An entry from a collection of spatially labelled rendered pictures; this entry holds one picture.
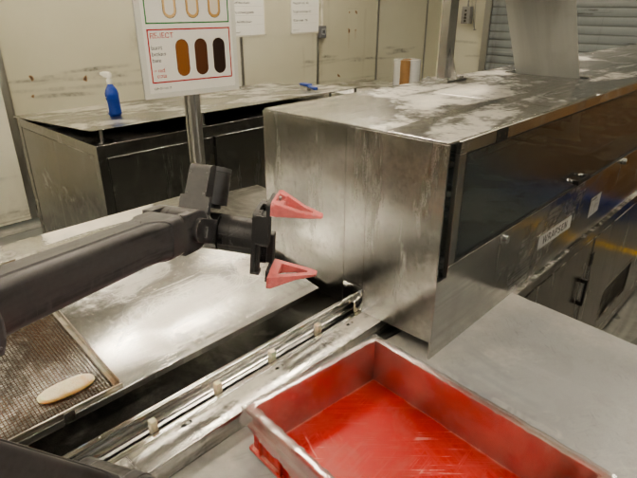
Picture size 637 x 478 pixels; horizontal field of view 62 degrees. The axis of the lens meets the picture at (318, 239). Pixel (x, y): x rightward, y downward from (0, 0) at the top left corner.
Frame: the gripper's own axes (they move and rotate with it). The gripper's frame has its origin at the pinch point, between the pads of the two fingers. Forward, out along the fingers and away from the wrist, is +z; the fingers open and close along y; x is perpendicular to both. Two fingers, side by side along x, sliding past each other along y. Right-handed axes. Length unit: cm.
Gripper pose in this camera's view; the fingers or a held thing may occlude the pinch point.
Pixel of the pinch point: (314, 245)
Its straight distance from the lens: 80.9
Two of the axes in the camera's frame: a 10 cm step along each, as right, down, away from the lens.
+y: -1.0, 9.1, 4.1
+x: -1.2, 4.0, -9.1
